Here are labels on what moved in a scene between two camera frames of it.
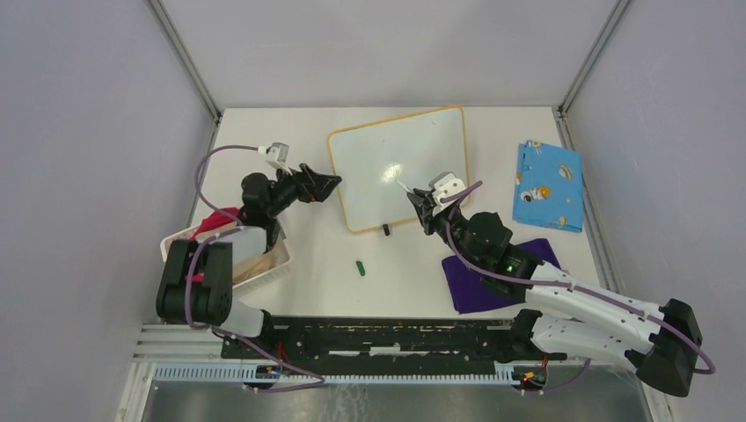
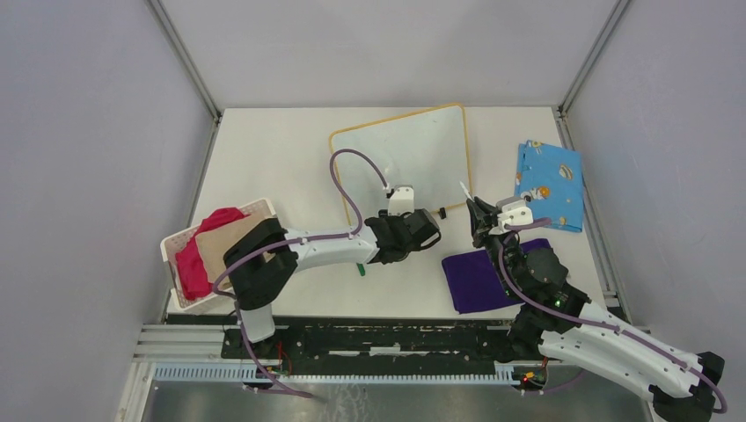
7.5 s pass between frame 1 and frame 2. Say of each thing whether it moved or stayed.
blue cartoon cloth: stayed
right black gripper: moved
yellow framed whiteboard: stayed
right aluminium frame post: stayed
